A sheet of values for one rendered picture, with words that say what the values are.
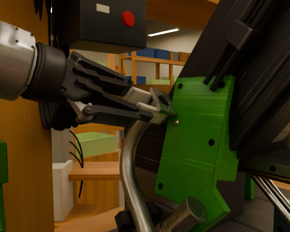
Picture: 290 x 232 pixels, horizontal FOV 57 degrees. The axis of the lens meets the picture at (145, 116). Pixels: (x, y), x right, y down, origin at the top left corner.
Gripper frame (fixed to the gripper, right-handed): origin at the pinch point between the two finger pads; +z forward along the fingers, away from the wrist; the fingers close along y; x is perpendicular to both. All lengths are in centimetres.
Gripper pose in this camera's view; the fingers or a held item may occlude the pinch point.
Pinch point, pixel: (146, 106)
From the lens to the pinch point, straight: 46.6
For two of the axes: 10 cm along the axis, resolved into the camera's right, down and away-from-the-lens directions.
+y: -2.9, -7.5, 6.0
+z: 7.5, 2.1, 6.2
